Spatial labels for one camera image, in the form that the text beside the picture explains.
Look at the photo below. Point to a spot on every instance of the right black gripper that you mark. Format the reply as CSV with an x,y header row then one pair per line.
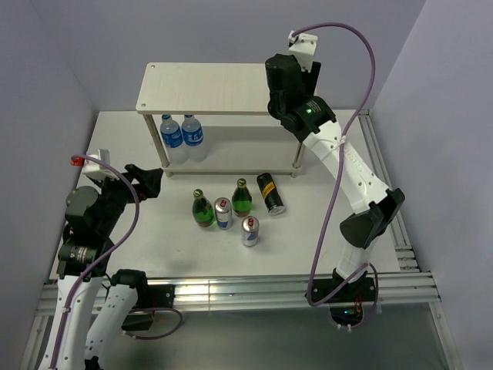
x,y
310,79

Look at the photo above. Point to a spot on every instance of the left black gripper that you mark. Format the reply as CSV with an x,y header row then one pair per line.
x,y
149,180

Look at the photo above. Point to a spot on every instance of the green glass bottle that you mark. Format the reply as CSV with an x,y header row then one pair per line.
x,y
242,199
202,209

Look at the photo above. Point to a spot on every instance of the silver blue energy can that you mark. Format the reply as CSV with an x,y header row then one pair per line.
x,y
250,231
223,213

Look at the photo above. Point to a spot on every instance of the black yellow can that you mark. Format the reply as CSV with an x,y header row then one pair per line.
x,y
270,194

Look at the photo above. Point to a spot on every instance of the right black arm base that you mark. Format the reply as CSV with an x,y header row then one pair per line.
x,y
349,306

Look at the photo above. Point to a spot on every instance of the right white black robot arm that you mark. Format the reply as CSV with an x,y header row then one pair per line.
x,y
308,117

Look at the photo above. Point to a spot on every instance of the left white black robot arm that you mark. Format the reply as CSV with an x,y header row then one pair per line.
x,y
78,338

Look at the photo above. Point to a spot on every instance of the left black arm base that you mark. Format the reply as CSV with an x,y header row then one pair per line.
x,y
156,296

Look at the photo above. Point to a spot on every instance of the white two-tier shelf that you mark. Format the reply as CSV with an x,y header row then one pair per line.
x,y
230,100

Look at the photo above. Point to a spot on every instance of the left water bottle blue label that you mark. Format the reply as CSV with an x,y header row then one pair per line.
x,y
173,140

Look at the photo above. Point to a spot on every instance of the water bottle blue label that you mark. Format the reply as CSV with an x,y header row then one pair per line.
x,y
193,137
173,140

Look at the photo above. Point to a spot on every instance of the right water bottle blue label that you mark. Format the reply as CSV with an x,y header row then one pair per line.
x,y
193,137

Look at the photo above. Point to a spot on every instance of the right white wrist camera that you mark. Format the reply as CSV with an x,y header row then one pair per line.
x,y
302,47

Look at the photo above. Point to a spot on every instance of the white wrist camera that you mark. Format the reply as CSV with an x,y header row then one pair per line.
x,y
302,47
96,171

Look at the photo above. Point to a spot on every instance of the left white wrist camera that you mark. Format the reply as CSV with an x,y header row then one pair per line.
x,y
96,171

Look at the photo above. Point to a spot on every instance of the aluminium front rail frame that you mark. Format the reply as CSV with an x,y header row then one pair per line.
x,y
262,293

